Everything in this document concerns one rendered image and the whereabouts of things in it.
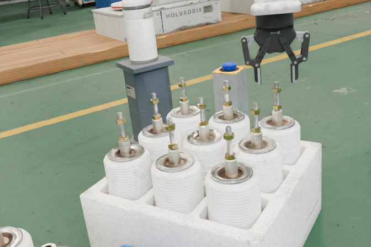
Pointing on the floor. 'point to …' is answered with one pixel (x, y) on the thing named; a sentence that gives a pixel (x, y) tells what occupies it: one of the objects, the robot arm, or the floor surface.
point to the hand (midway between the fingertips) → (276, 76)
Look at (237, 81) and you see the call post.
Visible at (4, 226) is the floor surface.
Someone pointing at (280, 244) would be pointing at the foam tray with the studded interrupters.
